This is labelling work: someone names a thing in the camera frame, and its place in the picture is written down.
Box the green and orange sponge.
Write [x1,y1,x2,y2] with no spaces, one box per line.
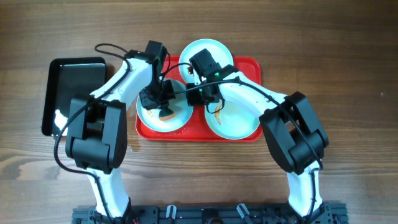
[158,108,175,121]

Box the light blue plate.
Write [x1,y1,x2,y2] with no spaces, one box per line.
[205,100,259,140]
[136,93,193,133]
[178,39,234,84]

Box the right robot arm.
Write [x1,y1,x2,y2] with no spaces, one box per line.
[186,49,329,223]

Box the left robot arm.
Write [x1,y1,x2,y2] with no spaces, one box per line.
[62,40,175,223]

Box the red plastic tray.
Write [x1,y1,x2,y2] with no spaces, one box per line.
[136,57,261,142]

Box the black rectangular tray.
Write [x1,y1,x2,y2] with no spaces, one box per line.
[41,57,107,136]

